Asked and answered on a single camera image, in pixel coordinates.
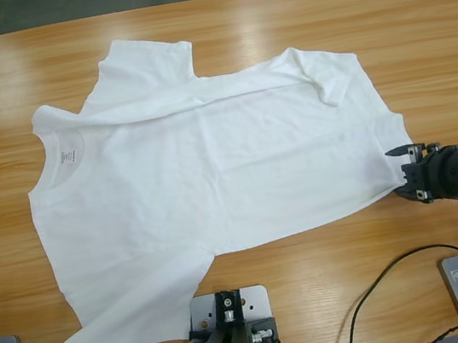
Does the white t-shirt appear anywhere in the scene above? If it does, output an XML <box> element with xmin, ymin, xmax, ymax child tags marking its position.
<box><xmin>4</xmin><ymin>0</ymin><xmax>442</xmax><ymax>343</ymax></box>

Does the long thin black cable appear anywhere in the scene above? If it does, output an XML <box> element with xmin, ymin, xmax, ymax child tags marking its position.
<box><xmin>334</xmin><ymin>240</ymin><xmax>458</xmax><ymax>343</ymax></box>

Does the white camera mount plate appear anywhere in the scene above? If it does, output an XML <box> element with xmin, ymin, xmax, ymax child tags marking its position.
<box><xmin>187</xmin><ymin>284</ymin><xmax>277</xmax><ymax>343</ymax></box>

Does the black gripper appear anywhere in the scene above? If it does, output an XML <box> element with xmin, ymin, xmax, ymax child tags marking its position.
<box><xmin>385</xmin><ymin>137</ymin><xmax>458</xmax><ymax>211</ymax></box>

